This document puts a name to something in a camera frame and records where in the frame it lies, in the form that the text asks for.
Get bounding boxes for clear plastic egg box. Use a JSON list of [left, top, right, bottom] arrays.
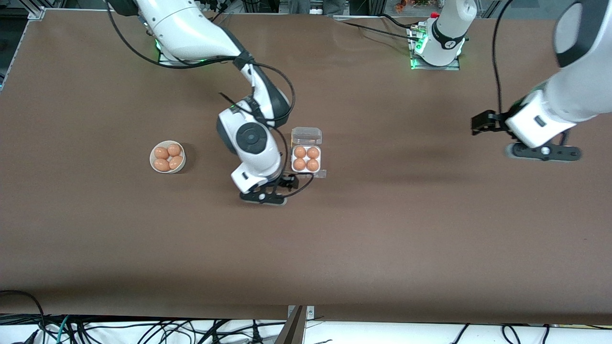
[[290, 127, 323, 176]]

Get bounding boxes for white round bowl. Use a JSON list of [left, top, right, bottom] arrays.
[[150, 140, 186, 173]]

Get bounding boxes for dark wedge-shaped pole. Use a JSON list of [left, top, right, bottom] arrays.
[[275, 306, 306, 344]]

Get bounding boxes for person legs in jeans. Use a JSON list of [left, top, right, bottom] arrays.
[[287, 0, 350, 15]]

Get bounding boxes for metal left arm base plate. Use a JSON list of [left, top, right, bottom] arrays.
[[409, 24, 462, 71]]

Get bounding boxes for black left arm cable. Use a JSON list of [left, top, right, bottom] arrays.
[[492, 0, 514, 118]]

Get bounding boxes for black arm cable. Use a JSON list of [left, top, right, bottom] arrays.
[[105, 0, 316, 199], [492, 0, 514, 118]]

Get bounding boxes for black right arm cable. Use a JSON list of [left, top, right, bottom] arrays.
[[105, 0, 316, 199]]

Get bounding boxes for short black table cable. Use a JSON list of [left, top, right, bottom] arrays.
[[380, 13, 414, 28]]

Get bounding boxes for long black table cable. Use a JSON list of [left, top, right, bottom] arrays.
[[342, 20, 416, 40]]

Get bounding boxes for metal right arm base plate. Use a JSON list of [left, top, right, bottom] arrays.
[[157, 41, 211, 66]]

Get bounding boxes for black base cable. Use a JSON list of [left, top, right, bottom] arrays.
[[201, 0, 232, 24]]

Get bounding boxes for tangled black cables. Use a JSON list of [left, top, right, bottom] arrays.
[[72, 318, 287, 344]]

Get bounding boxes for teal cable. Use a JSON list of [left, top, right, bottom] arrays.
[[45, 314, 71, 344]]

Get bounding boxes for black looped cable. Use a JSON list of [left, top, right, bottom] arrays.
[[0, 289, 47, 344]]

